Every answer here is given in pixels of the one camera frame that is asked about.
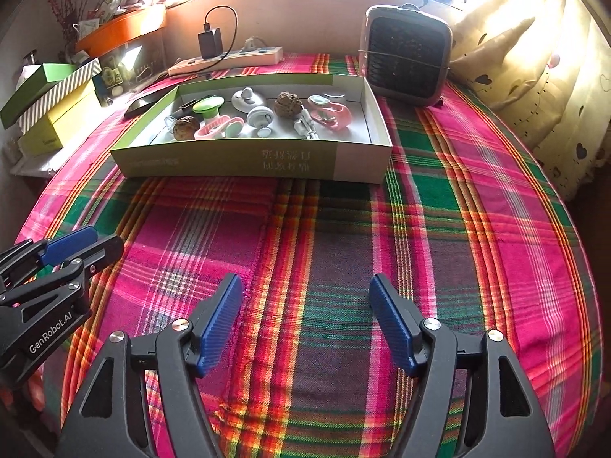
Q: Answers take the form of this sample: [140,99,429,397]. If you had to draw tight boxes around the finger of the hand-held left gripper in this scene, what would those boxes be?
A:
[0,235,126,325]
[0,226,99,292]

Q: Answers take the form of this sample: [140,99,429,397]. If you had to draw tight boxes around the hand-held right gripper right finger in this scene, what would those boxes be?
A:
[370,273,557,458]

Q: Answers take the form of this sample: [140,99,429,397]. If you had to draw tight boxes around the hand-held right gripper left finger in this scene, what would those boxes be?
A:
[56,273,245,458]

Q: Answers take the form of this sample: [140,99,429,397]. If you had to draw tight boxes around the brown walnut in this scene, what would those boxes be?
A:
[274,92,305,118]
[173,115,201,141]

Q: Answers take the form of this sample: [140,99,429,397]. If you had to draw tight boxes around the green and white cardboard box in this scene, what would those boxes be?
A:
[110,74,393,186]

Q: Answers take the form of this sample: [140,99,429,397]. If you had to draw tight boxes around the black rectangular device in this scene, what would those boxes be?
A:
[165,98,204,131]

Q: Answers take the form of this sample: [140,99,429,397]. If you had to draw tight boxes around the green topped white knob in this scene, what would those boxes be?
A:
[192,95,225,124]

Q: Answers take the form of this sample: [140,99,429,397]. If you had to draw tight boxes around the white panda face toy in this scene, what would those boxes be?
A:
[247,107,275,137]

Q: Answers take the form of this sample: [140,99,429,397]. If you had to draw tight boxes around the white dome knob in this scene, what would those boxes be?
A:
[231,87,268,111]

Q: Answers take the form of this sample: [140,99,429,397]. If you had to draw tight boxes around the small white plug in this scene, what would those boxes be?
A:
[292,109,318,140]

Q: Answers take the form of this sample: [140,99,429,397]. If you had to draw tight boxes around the white sheet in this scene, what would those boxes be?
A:
[10,145,65,177]

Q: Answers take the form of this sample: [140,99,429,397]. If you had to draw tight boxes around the plaid tablecloth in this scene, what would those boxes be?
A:
[14,50,602,458]

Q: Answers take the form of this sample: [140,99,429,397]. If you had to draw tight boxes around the yellow cardboard box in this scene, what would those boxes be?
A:
[19,80,99,156]

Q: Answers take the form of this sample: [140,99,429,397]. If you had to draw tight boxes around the black smartphone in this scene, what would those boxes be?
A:
[124,87,165,118]

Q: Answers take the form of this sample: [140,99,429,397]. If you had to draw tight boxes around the striped cardboard box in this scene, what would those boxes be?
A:
[19,60,102,129]

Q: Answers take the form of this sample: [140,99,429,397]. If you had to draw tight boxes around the glass tank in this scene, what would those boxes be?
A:
[93,43,165,106]

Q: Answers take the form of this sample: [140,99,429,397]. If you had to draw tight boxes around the orange plastic basin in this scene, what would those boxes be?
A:
[75,8,168,55]

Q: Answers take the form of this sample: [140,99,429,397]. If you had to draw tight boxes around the black charger adapter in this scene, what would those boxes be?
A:
[198,29,224,59]

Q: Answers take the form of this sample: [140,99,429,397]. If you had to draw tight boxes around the white power strip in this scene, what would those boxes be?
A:
[168,46,283,76]

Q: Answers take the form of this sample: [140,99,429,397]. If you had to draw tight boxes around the dry flower branches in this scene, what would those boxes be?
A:
[42,0,79,46]

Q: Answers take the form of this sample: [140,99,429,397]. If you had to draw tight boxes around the grey space heater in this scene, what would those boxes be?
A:
[358,4,453,107]

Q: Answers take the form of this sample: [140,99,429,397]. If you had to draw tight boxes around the cream heart print curtain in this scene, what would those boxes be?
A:
[430,0,607,201]

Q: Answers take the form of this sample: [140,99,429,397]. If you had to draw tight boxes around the black charger cable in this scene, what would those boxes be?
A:
[203,6,238,65]

